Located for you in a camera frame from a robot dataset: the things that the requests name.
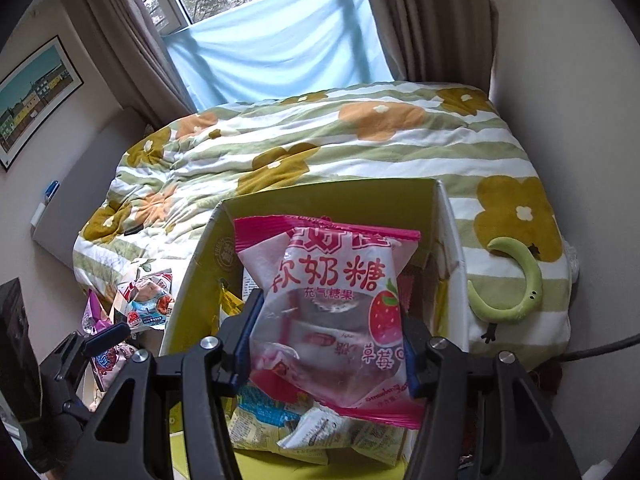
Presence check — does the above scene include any yellow snack packet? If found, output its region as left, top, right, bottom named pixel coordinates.
left=220, top=282, right=246, bottom=318

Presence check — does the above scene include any grey cable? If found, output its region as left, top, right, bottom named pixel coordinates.
left=557, top=332, right=640, bottom=363

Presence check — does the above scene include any red and blue snack packet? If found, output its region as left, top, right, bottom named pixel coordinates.
left=95, top=342, right=133, bottom=393

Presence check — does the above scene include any floral striped blanket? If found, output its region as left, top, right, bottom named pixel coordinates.
left=72, top=82, right=573, bottom=361

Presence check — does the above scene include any light blue cloth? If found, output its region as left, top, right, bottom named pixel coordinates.
left=165, top=0, right=401, bottom=113

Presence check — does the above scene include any green crescent toy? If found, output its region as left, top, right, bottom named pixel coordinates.
left=467, top=236, right=543, bottom=321

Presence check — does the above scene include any grey headboard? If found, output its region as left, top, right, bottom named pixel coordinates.
left=32, top=107, right=156, bottom=271

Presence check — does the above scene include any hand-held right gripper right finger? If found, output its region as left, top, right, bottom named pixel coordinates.
left=400, top=310, right=583, bottom=480

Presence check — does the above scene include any purple snack packet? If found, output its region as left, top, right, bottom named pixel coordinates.
left=82, top=290, right=113, bottom=336

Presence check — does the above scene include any black flat object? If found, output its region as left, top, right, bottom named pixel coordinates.
left=0, top=280, right=42, bottom=423

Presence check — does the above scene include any brown curtain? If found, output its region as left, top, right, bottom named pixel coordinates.
left=70, top=0, right=198, bottom=128
left=357, top=0, right=501, bottom=93

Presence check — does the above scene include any framed picture of houses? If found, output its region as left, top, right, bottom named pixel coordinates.
left=0, top=35, right=85, bottom=171

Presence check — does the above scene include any clear white snack packet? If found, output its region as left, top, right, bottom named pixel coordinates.
left=277, top=405, right=361, bottom=453

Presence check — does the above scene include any large pink strawberry snack packet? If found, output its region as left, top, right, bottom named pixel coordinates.
left=233, top=214, right=422, bottom=430

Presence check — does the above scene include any yellow-green cardboard box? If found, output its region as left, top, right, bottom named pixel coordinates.
left=159, top=177, right=471, bottom=480

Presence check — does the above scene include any blue and white snack packet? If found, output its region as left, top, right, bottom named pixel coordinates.
left=235, top=385, right=301, bottom=421

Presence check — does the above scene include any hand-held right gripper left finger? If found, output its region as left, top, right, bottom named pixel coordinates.
left=87, top=287, right=266, bottom=480

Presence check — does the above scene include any white pink blue snack packet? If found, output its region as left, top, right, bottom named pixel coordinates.
left=116, top=269, right=176, bottom=331

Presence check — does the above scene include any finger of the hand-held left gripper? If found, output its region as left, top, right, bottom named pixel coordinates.
left=82, top=323, right=132, bottom=356

